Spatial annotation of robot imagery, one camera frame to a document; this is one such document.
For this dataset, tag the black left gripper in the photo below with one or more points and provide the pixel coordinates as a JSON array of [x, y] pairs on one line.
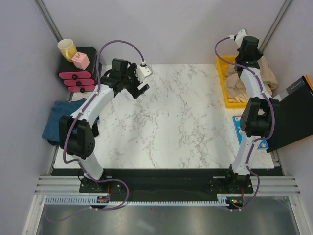
[[130, 72]]

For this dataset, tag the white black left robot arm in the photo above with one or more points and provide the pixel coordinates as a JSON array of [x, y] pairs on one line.
[[75, 131]]

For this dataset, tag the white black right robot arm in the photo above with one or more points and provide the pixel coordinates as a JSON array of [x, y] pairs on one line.
[[257, 120]]

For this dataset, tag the pink cube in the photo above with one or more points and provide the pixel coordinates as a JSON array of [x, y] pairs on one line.
[[80, 60]]

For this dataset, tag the black pink drawer unit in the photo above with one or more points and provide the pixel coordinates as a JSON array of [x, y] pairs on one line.
[[77, 80]]

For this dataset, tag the yellow mug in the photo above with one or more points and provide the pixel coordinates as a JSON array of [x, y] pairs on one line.
[[67, 48]]

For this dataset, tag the yellow plastic bin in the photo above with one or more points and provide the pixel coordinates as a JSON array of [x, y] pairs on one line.
[[230, 83]]

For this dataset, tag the cream yellow t shirt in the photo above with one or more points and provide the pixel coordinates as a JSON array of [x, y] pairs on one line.
[[242, 98]]

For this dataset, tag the blue white booklet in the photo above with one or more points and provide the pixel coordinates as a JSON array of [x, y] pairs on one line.
[[236, 121]]

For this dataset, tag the black clip file binder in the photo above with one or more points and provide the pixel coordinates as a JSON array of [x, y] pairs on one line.
[[294, 115]]

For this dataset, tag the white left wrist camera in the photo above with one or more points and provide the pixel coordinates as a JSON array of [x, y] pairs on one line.
[[143, 72]]

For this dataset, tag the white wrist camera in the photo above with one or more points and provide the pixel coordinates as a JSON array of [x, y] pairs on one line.
[[143, 72], [238, 38]]

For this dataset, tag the left aluminium corner post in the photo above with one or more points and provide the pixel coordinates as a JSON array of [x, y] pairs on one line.
[[48, 19]]

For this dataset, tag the aluminium corner post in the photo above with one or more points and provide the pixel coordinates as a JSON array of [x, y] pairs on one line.
[[275, 24], [48, 19]]

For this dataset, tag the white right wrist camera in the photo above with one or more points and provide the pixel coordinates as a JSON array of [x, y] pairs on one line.
[[238, 38]]

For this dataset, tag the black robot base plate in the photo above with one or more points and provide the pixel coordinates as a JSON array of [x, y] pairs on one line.
[[118, 175]]

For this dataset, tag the right aluminium corner post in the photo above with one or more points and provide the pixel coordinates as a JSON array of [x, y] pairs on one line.
[[275, 24]]

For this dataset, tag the white slotted cable duct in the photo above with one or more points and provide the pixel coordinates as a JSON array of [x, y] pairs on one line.
[[104, 201]]

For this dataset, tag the aluminium frame rail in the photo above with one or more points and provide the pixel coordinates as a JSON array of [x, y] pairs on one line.
[[263, 186]]

